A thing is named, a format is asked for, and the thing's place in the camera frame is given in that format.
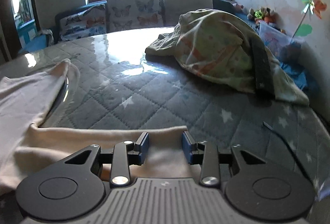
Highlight dark blue sofa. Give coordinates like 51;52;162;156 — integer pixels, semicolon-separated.
54;0;258;44

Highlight black cable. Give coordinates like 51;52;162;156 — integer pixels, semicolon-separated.
263;121;314;183

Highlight wide butterfly print cushion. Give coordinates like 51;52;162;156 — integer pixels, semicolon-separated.
59;4;107;41

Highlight blue cabinet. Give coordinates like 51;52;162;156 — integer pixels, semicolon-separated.
18;19;37;41

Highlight round black induction cooktop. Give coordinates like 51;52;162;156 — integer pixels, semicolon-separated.
49;63;81;121

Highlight dark wooden door frame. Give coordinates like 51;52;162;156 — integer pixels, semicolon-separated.
0;0;42;60

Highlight blue covered seat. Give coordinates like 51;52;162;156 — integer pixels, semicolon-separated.
18;29;56;54

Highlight beige garment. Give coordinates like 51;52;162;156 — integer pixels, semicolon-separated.
0;59;204;196

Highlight small colourful plush toys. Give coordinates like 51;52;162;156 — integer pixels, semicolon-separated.
247;7;280;25

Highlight square butterfly print cushion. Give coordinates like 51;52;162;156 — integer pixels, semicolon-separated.
106;0;164;33

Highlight colourful pinwheel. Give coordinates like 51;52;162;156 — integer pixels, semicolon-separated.
291;0;324;39

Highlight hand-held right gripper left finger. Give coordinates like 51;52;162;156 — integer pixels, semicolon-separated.
64;132;150;187

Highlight green orange printed cloth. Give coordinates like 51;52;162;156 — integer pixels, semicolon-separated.
145;9;310;107

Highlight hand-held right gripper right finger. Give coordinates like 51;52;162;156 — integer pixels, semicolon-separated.
182;131;266;186

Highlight black remote control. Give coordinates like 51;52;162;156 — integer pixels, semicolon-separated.
250;38;275;97

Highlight blue printed plastic bag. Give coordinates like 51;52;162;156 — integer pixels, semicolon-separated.
258;22;308;90

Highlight grey quilted table cover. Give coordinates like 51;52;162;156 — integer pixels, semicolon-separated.
0;27;330;204

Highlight plain grey cushion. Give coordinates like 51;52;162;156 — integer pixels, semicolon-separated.
162;0;214;26

